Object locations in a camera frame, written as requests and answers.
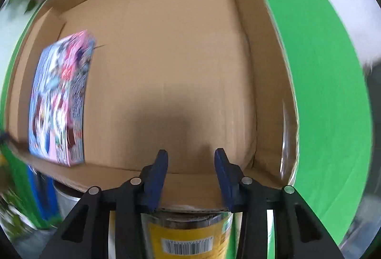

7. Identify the blue stapler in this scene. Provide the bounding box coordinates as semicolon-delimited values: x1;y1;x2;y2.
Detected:
27;164;61;221

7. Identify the colourful printed book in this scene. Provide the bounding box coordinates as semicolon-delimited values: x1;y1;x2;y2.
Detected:
29;29;96;167

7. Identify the green cloth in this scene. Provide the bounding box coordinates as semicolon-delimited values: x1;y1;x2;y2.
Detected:
0;0;374;259

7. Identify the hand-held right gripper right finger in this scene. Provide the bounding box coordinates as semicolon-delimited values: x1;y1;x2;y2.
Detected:
214;148;340;259

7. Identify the brown cardboard box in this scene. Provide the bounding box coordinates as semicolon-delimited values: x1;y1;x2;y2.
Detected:
6;0;300;213

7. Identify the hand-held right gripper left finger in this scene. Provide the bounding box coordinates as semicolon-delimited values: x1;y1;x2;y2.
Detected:
45;150;169;259

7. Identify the yellow labelled can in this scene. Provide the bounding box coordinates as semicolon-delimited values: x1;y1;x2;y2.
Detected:
140;208;234;259

